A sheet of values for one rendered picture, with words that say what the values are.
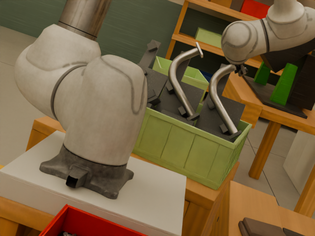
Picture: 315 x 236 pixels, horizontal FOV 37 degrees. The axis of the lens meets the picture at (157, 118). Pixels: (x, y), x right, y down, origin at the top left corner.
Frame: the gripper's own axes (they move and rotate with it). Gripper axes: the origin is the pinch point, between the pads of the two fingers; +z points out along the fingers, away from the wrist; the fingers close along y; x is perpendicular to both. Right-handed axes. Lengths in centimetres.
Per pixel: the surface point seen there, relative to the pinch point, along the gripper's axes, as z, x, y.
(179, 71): 8.6, 20.3, 8.3
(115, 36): 549, 100, 225
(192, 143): -17.5, 25.6, -21.8
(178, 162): -14.9, 32.5, -25.4
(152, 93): 7.1, 33.5, 4.3
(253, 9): 504, -109, 158
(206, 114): 5.8, 17.6, -12.1
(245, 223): -65, 19, -46
